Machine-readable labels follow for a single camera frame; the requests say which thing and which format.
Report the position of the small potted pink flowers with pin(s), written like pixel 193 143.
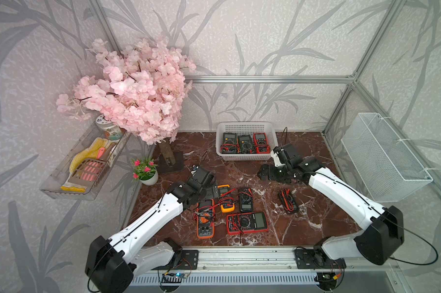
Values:
pixel 144 170

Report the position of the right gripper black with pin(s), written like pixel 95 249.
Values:
pixel 270 176

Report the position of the large red multimeter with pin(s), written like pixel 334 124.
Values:
pixel 246 223

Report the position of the orange multimeter left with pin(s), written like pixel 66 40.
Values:
pixel 205 219

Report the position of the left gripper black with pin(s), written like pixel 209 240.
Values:
pixel 210 193

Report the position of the white perforated plastic basket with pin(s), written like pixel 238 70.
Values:
pixel 243 129

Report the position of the small black multimeter centre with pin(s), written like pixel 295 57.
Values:
pixel 245 200

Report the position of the small black multimeter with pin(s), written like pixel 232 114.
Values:
pixel 288 201
pixel 245 200

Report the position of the pink cherry blossom tree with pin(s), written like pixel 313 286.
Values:
pixel 141 91

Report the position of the green multimeter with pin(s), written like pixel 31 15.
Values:
pixel 246 144
pixel 229 144

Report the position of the patterned round tin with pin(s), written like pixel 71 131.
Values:
pixel 110 130

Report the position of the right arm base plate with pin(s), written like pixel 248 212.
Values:
pixel 316 259

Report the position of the white wire mesh basket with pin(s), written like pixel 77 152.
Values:
pixel 388 168

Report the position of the small black multimeter right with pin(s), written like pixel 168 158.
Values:
pixel 288 201

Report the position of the pink brown grid tray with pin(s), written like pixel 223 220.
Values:
pixel 87 172

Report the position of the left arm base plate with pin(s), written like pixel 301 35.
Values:
pixel 184 260

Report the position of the small yellow multimeter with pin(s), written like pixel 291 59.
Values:
pixel 226 200

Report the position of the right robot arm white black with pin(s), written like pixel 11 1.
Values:
pixel 381 229

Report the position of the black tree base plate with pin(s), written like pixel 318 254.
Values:
pixel 164 167

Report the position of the aluminium front rail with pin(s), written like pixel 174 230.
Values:
pixel 247 259

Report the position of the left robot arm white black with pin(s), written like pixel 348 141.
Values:
pixel 112 263

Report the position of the clear acrylic wall shelf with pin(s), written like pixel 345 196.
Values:
pixel 57 185

